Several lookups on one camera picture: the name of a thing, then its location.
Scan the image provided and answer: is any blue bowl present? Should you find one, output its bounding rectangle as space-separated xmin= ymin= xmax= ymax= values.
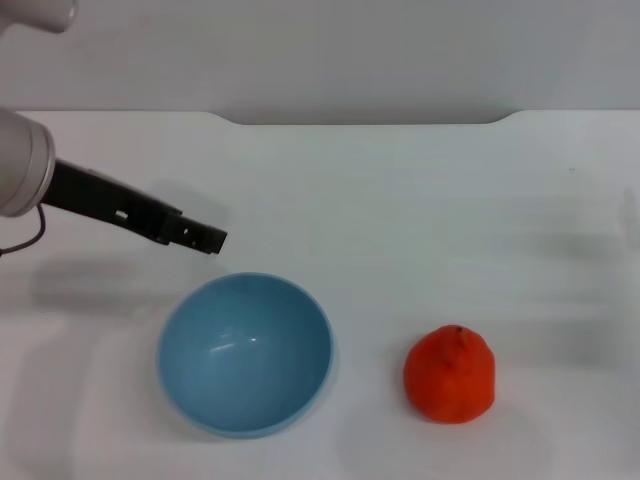
xmin=157 ymin=272 xmax=335 ymax=440

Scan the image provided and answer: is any left black cable silver plug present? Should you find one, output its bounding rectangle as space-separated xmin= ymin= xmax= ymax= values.
xmin=0 ymin=204 xmax=47 ymax=257

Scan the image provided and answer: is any orange fruit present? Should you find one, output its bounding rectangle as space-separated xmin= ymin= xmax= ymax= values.
xmin=403 ymin=324 xmax=496 ymax=425

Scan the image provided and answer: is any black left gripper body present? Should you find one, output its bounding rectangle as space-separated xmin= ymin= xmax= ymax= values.
xmin=42 ymin=159 xmax=184 ymax=247

